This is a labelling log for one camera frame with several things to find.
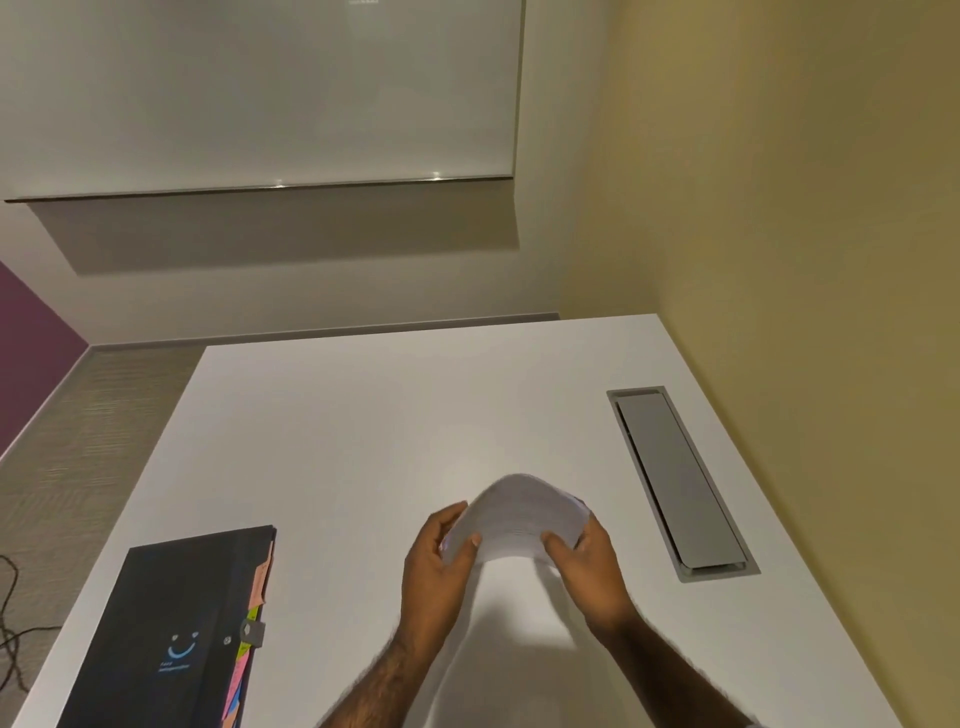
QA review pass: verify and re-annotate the person's left hand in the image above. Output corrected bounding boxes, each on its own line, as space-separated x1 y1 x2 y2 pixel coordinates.
399 500 483 655

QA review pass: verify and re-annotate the person's right hand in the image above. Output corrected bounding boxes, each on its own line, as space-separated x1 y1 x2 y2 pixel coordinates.
541 512 640 640

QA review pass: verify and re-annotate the white text paper sheet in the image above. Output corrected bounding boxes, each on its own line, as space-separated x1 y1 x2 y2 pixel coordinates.
438 473 592 568

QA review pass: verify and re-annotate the black expanding folder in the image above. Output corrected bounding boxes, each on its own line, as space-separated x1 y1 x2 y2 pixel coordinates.
56 524 277 728

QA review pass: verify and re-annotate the person's left forearm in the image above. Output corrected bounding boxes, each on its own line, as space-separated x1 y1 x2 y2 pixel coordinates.
318 628 444 728

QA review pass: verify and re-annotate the person's right forearm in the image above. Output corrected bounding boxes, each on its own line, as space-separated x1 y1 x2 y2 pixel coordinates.
596 611 759 728

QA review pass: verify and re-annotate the grey table cable hatch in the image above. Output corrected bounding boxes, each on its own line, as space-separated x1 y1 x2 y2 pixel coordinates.
605 386 761 584

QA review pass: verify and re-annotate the black floor cable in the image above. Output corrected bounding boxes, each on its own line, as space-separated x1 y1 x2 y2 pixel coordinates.
0 553 61 691

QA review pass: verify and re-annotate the white wall board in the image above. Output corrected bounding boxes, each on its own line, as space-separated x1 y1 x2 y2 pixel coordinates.
0 0 526 204

